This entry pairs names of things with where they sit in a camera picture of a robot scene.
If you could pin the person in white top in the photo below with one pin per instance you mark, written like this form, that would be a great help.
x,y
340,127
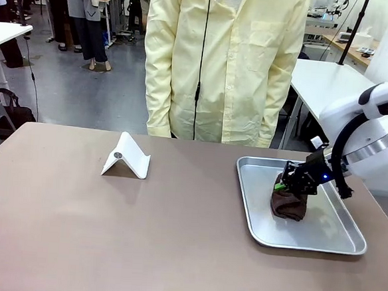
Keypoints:
x,y
7,32

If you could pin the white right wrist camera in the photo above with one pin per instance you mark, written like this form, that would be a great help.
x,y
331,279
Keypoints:
x,y
318,142

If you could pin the white tissue box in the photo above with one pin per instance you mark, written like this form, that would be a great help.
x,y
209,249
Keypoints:
x,y
364,35

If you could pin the black bag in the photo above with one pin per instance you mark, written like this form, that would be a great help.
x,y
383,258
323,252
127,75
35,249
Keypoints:
x,y
15,111

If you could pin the small white table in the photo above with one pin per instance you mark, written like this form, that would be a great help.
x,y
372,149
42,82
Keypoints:
x,y
5,34

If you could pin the brown cloth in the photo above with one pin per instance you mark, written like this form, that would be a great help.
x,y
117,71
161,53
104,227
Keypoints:
x,y
288,205

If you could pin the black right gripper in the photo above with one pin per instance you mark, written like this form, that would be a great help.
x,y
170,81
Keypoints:
x,y
313,177

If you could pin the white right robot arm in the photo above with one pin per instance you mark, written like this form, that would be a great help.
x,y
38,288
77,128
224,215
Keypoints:
x,y
374,141

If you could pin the black office chair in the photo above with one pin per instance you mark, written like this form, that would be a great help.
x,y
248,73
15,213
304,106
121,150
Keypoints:
x,y
135,11

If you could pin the white folding stand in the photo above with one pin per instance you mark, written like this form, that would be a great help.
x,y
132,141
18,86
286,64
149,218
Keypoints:
x,y
128,157

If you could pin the large white table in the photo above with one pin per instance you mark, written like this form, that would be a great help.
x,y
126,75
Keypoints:
x,y
328,81

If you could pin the person in black trousers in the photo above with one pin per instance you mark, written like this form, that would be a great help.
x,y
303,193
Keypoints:
x,y
58,13

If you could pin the metal tray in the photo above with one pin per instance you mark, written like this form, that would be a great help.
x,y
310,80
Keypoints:
x,y
324,234

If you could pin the person in yellow shirt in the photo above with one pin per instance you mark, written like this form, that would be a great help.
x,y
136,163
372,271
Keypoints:
x,y
226,71

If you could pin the black stand pole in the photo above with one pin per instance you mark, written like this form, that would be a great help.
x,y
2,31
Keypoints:
x,y
22,0

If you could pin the person in grey skirt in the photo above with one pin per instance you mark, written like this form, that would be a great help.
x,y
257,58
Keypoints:
x,y
87,21

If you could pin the wooden top table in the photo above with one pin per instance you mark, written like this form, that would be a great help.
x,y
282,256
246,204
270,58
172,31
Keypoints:
x,y
353,51

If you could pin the slanted black tripod pole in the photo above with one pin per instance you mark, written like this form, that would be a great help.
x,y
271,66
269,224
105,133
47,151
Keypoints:
x,y
353,30

